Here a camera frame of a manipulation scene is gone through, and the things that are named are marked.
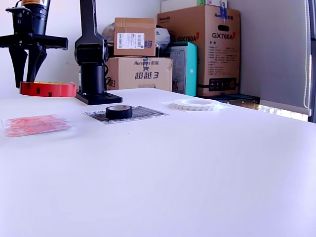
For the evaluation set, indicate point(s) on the white packet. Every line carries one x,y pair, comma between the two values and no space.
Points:
217,3

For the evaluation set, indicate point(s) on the red scribbled paper sheet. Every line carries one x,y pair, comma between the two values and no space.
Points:
37,124

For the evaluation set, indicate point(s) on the black scribbled paper sheet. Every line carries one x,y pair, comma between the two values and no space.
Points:
153,113

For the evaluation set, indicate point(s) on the large GX760A cardboard box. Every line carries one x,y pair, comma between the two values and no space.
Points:
217,61

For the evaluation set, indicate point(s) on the black tape roll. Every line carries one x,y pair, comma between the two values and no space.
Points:
118,112

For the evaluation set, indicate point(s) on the white plastic bag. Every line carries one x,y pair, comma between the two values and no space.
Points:
163,37

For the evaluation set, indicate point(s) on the grey plastic bag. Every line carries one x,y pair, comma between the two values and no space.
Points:
109,32

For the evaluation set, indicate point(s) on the grey roller blind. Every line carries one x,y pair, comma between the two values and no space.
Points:
271,49

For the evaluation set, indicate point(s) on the blank white paper sheet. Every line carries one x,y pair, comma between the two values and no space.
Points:
165,103

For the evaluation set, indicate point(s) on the Huntkey cardboard box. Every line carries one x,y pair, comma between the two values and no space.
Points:
128,74

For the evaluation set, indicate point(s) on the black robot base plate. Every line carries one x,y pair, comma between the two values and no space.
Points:
103,98

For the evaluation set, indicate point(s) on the teal product box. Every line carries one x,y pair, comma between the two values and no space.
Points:
191,69

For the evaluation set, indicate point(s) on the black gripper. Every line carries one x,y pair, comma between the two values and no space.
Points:
54,42

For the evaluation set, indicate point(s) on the red 3M tape roll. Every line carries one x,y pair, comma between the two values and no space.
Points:
47,89

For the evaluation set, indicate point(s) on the cardboard box with shipping label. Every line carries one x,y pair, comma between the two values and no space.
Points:
135,24

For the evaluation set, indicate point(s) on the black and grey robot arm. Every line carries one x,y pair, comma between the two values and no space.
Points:
91,74

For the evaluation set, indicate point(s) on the white tape roll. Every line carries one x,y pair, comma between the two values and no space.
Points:
177,106

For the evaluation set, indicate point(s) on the green and white box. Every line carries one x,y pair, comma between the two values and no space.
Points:
202,2

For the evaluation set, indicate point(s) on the flat white box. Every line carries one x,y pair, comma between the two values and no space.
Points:
177,6

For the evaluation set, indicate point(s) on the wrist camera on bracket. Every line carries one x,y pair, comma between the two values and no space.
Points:
21,22

